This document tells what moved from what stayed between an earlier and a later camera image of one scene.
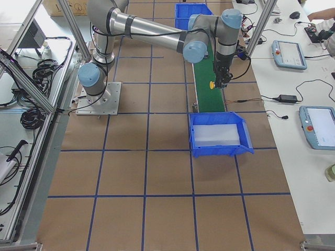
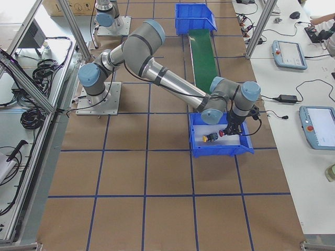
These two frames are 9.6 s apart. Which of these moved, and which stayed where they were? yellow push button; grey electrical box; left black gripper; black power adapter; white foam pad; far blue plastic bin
Moved: yellow push button; left black gripper
Stayed: grey electrical box; far blue plastic bin; white foam pad; black power adapter
